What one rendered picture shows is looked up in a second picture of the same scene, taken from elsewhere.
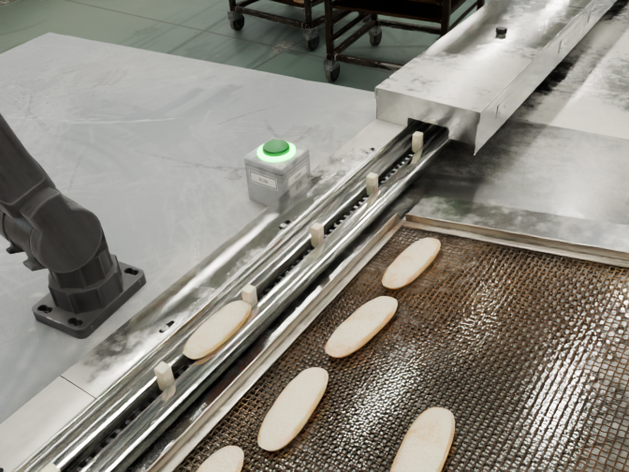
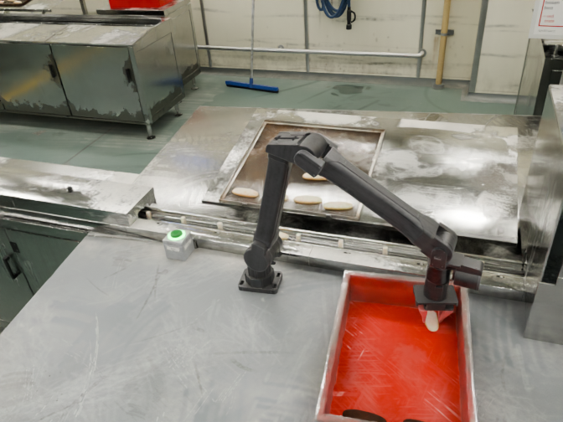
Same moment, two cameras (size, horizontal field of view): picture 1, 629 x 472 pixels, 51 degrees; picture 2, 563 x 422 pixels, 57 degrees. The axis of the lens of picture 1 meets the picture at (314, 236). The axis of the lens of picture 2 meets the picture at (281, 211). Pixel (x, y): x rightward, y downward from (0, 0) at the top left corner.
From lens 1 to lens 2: 1.76 m
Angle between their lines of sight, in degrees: 80
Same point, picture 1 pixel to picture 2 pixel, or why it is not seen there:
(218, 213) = (197, 267)
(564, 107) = not seen: hidden behind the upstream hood
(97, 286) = not seen: hidden behind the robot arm
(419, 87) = (127, 203)
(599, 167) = (156, 184)
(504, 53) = (94, 187)
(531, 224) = (224, 173)
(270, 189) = (189, 244)
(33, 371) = (301, 281)
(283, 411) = (311, 198)
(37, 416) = (324, 254)
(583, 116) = not seen: hidden behind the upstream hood
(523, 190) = (173, 198)
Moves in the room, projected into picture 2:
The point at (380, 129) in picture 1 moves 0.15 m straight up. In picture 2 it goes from (140, 223) to (130, 187)
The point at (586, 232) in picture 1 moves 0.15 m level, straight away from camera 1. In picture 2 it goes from (229, 163) to (193, 162)
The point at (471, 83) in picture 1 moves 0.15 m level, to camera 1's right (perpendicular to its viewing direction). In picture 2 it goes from (126, 191) to (123, 172)
